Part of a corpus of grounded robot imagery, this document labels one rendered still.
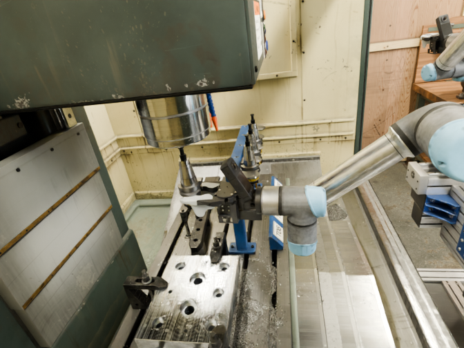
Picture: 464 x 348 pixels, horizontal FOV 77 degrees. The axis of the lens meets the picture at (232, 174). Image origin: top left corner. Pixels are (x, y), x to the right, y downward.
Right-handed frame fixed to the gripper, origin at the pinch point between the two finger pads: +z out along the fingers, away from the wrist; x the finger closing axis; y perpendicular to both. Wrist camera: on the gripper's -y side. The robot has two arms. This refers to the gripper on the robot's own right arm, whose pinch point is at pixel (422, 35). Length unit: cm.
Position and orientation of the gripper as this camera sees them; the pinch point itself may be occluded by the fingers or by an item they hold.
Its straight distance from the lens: 194.1
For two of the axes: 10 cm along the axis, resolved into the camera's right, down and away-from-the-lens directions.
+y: 2.6, 8.5, 4.6
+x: 9.6, -2.8, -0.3
